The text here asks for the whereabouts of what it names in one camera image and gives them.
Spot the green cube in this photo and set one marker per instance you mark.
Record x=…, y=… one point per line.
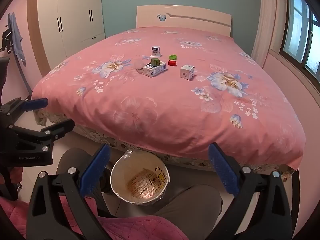
x=155, y=62

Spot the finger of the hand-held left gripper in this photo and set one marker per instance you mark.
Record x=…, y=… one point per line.
x=35, y=103
x=60, y=128

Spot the red plastic block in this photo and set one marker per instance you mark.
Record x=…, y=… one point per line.
x=172, y=63

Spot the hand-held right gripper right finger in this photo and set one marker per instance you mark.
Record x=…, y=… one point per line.
x=223, y=170

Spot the pink curtain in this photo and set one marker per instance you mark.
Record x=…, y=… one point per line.
x=270, y=17

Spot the floral mattress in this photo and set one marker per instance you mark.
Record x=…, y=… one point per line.
x=175, y=158

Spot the person's left hand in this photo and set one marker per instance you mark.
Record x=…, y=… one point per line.
x=17, y=176

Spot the dark framed window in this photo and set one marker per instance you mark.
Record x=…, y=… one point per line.
x=300, y=30

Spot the white paper bowl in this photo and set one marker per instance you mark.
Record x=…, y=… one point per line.
x=140, y=180

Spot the long white box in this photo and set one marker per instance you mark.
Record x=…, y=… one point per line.
x=152, y=71

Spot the white bed headboard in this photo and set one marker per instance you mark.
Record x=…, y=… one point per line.
x=190, y=20

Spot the clear plastic cup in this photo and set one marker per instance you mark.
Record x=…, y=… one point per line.
x=139, y=65

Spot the white wardrobe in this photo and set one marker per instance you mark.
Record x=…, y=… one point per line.
x=72, y=17

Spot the white milk carton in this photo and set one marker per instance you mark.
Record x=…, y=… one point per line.
x=187, y=72

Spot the blue hanging cloth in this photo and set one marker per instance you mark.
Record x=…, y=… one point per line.
x=18, y=40

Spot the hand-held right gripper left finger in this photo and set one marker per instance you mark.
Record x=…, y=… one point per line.
x=95, y=170

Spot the white yogurt cup blue label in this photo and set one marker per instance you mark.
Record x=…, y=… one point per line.
x=156, y=50

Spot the pink floral blanket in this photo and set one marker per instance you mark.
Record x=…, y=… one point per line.
x=155, y=105

